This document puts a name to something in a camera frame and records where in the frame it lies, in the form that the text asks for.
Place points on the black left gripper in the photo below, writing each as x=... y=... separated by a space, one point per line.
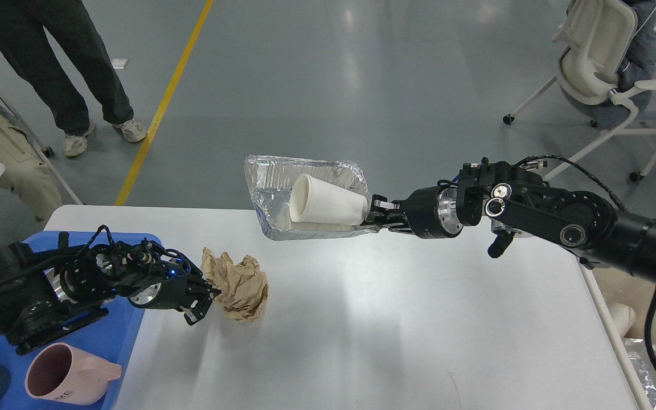
x=170 y=294

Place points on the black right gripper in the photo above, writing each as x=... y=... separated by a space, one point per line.
x=431 y=213

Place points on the brown paper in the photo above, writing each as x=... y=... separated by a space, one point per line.
x=243 y=286

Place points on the white paper cup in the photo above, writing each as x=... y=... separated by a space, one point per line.
x=316 y=201

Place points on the aluminium foil container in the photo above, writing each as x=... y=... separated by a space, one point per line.
x=270 y=180

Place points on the pink mug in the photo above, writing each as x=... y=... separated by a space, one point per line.
x=66 y=374

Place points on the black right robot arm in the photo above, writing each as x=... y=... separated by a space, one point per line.
x=599 y=231

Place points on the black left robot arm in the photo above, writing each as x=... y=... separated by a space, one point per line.
x=49 y=294

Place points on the blue plastic tray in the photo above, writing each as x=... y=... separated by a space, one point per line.
x=112 y=338

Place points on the beige plastic bin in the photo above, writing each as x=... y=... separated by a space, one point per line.
x=610 y=286

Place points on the person in black shirt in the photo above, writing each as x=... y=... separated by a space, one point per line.
x=25 y=175

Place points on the white office chair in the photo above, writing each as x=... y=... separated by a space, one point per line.
x=598 y=34

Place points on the seated person in jeans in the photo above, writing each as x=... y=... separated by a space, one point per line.
x=636 y=65

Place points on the person in dark trousers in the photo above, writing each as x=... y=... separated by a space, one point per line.
x=25 y=27

